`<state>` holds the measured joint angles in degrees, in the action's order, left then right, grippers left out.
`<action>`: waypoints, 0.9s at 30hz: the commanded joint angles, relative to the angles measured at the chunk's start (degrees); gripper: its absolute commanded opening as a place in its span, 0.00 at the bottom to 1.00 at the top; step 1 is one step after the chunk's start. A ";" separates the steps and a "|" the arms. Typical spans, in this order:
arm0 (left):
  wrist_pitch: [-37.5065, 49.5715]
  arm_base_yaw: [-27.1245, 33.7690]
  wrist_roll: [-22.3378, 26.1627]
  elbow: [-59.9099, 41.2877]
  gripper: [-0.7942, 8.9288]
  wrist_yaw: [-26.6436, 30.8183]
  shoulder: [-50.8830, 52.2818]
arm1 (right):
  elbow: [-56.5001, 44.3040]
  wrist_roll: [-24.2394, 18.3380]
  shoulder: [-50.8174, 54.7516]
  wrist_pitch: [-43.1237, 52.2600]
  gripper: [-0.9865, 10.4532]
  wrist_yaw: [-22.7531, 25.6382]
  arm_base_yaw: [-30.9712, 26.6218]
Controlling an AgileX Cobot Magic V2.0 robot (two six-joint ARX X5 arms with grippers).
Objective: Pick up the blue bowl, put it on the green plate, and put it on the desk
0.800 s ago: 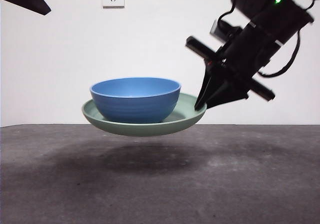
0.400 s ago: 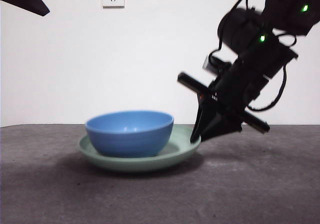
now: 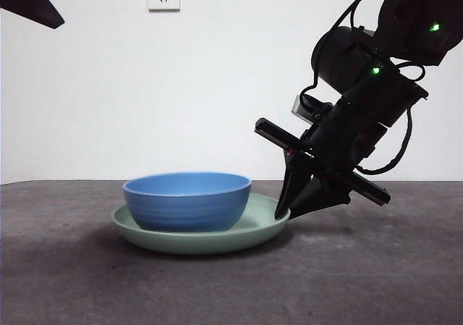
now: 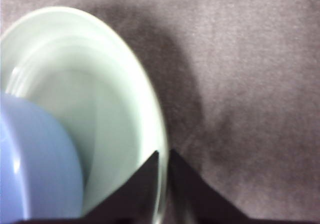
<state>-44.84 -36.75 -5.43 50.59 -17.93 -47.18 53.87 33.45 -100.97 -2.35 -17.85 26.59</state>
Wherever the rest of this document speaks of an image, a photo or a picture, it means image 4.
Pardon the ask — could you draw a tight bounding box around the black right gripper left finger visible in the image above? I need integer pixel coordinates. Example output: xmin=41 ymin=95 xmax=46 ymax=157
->
xmin=79 ymin=150 xmax=160 ymax=224

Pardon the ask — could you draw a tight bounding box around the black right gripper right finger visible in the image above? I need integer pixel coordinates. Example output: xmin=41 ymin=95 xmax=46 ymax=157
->
xmin=169 ymin=149 xmax=253 ymax=224

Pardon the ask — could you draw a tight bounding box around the green plate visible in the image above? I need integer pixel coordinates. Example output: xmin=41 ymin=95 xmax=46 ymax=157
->
xmin=0 ymin=6 xmax=168 ymax=224

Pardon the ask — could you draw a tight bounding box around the blue bowl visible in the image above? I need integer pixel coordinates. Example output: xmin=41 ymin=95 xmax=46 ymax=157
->
xmin=0 ymin=93 xmax=85 ymax=221

